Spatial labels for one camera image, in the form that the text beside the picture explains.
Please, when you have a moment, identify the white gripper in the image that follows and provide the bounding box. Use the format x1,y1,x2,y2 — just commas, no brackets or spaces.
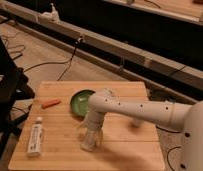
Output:
76,111,105,152

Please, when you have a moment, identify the white sponge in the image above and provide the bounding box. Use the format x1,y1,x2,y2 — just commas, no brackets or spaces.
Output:
81,132,99,152

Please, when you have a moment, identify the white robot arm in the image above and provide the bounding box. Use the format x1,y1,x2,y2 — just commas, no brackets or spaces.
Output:
81,89,203,171

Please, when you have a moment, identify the green ceramic bowl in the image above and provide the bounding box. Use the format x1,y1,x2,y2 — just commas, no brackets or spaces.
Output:
70,89,94,117

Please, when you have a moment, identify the white tube bottle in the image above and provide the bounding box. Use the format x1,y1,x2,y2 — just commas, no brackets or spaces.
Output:
27,117,43,157

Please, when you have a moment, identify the orange carrot toy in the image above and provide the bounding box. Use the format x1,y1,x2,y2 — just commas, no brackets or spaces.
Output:
41,99,61,109

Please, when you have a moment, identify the black chair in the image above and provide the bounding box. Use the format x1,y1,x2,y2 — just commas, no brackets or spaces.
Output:
0,36,35,159

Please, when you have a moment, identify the black floor cable right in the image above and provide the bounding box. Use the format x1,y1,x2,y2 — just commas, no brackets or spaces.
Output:
154,124,183,171

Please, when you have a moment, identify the black floor cable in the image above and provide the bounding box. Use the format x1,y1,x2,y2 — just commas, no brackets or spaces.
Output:
1,34,85,82
154,124,183,171

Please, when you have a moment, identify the black floor cable left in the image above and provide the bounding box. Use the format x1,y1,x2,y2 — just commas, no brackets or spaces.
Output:
1,34,85,82

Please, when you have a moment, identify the grey metal rail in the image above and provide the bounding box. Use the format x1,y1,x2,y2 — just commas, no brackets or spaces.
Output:
0,0,203,92

